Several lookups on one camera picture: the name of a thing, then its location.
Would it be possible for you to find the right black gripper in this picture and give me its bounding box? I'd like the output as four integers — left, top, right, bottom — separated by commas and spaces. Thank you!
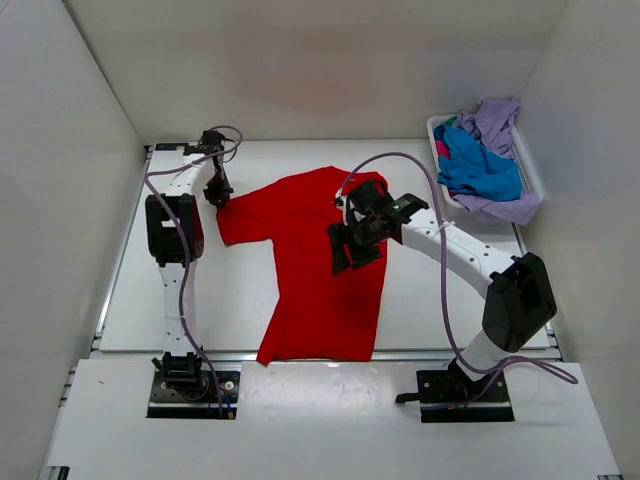
328, 217, 382, 277

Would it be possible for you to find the red t shirt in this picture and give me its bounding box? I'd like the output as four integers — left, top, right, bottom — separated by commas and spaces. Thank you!
216, 166, 387, 365

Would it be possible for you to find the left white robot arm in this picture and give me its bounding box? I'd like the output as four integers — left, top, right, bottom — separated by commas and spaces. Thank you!
144, 128, 238, 357

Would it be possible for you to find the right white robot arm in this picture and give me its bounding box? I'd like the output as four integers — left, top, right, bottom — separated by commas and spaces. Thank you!
328, 181, 557, 401

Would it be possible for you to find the pink garment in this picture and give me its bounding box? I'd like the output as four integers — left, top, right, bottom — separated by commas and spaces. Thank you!
435, 140, 451, 160

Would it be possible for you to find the blue t shirt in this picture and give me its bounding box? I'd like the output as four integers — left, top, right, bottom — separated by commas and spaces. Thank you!
433, 124, 522, 202

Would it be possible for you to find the lavender t shirt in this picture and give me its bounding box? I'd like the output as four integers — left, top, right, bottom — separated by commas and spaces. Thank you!
452, 98, 541, 226

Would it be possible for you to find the white plastic basket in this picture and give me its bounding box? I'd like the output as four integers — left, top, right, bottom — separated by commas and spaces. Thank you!
426, 114, 544, 217

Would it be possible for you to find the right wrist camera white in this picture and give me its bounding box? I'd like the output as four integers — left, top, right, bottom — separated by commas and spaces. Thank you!
332, 189, 350, 210

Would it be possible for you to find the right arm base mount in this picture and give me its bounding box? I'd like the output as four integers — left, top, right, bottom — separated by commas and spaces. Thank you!
395, 361, 515, 424

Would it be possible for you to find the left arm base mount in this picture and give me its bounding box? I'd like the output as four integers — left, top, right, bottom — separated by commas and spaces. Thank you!
146, 352, 241, 421

